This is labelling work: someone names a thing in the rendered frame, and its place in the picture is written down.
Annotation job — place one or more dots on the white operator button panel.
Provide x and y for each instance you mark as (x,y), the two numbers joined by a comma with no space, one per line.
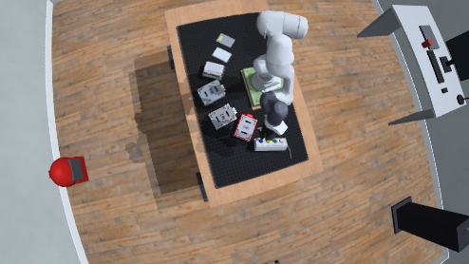
(276,144)

